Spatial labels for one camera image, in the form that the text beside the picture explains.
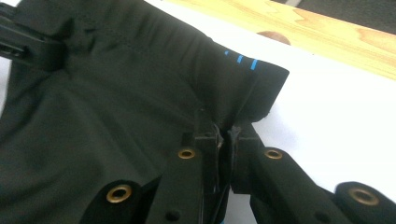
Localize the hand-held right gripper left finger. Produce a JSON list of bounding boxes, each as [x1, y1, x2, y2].
[[181, 123, 224, 201]]

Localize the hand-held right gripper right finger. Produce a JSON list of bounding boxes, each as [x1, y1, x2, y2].
[[227, 121, 264, 194]]

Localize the black shorts with blue print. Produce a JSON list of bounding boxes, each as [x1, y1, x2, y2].
[[0, 0, 290, 224]]

